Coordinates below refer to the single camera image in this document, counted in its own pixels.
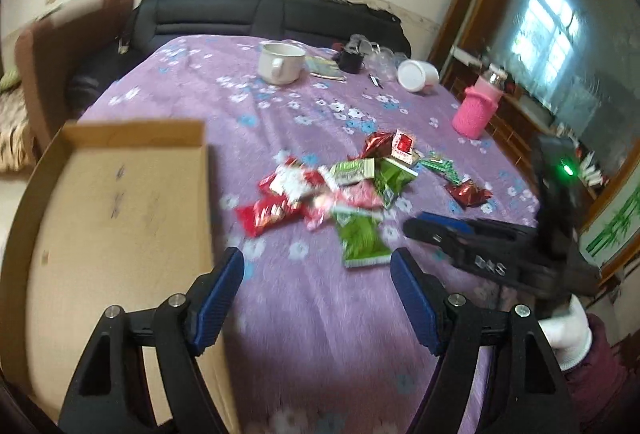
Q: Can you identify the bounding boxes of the white red snack packet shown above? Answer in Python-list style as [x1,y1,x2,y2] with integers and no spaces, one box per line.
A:
[390,130,416,165]
[258,157,326,202]

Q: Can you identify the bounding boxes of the dark red foil snack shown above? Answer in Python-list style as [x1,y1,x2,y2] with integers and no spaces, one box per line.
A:
[360,131,395,159]

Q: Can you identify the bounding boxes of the right hand white glove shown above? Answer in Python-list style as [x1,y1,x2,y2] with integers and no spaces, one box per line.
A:
[538,295,592,372]

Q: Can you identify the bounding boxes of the dark red foil packet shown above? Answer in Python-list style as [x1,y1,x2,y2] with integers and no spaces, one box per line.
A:
[445,180,492,209]

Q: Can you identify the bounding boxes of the green striped candy wrapper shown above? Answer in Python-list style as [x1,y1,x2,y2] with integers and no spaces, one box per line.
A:
[416,150,463,186]

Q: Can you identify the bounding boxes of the green snack in box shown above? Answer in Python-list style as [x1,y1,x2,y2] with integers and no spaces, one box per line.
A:
[373,158,418,209]

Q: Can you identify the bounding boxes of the large green snack packet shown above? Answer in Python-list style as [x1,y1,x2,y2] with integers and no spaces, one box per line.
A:
[333,212,392,269]

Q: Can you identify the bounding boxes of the pink snack packet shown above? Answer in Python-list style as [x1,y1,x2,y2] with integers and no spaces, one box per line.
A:
[303,180,383,230]

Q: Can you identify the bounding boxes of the pink knit covered bottle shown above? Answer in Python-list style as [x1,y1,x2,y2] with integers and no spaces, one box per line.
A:
[451,64,508,139]

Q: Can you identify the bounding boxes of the green white candy packet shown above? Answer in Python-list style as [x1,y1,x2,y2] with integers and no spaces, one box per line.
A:
[330,158,375,186]

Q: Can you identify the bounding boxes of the white plastic cup lying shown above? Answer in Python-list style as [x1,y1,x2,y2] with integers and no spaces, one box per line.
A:
[397,59,439,93]

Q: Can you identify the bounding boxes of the purple floral tablecloth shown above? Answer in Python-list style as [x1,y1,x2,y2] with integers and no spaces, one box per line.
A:
[85,35,538,433]

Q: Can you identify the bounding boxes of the cardboard tray box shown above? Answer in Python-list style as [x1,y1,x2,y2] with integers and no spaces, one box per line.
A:
[1,120,239,433]

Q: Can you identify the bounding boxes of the clear glass cups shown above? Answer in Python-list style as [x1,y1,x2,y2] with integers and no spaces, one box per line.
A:
[346,34,408,82]

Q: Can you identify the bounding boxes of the small black pot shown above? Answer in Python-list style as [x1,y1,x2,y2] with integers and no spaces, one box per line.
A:
[332,43,363,74]

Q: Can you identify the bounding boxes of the green booklet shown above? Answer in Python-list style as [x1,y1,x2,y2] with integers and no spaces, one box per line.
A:
[305,56,346,82]

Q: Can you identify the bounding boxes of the white ceramic mug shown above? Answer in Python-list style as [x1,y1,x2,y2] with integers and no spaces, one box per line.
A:
[257,42,306,86]

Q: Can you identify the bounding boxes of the black leather sofa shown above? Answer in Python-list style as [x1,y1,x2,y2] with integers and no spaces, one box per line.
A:
[64,0,411,119]

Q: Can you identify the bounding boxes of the patterned cushion seat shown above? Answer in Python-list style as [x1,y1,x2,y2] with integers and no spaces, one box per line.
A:
[0,87,36,173]

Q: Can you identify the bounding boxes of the brown armchair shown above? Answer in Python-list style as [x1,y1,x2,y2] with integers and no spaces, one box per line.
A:
[14,0,134,150]

